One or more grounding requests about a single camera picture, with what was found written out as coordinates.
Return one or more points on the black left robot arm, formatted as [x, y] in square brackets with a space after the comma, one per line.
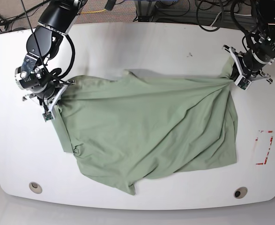
[263, 11]

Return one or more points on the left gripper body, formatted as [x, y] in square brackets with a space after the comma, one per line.
[264, 48]

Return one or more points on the right table cable grommet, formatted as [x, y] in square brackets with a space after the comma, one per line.
[240, 193]

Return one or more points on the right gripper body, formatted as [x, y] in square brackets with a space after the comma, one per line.
[33, 76]

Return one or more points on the green T-shirt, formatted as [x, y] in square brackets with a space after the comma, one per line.
[135, 128]

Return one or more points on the red tape rectangle marking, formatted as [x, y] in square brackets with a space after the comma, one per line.
[262, 146]

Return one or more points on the left table cable grommet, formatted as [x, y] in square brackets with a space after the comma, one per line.
[35, 188]

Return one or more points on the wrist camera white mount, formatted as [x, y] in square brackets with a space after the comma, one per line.
[55, 100]
[247, 68]

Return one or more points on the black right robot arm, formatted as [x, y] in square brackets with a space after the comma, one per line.
[43, 45]

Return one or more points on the table cable grommet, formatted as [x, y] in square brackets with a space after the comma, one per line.
[240, 193]
[35, 188]

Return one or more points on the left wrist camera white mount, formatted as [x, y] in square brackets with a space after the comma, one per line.
[247, 68]

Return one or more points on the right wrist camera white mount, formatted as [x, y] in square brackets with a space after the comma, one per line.
[55, 100]

